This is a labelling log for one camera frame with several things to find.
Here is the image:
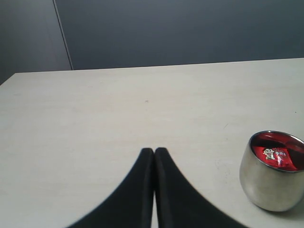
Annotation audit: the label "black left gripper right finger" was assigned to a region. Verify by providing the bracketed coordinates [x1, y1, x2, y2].
[154, 147, 245, 228]

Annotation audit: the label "stainless steel cup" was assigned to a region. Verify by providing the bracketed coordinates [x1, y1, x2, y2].
[239, 137, 304, 212]

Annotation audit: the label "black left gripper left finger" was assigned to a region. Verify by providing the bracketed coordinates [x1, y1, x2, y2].
[70, 148, 154, 228]

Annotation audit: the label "red candies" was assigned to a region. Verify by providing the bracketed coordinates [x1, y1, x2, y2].
[249, 131, 304, 172]

